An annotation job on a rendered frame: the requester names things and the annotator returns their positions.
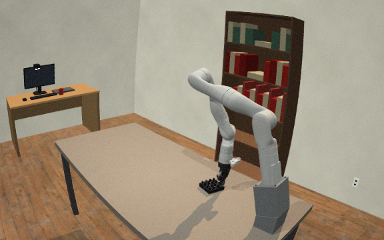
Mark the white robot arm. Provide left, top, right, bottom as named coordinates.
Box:
left=188, top=68, right=282, bottom=185

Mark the black knob box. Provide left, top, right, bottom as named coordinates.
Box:
left=199, top=178, right=225, bottom=194

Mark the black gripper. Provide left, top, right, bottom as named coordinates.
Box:
left=217, top=162, right=231, bottom=186

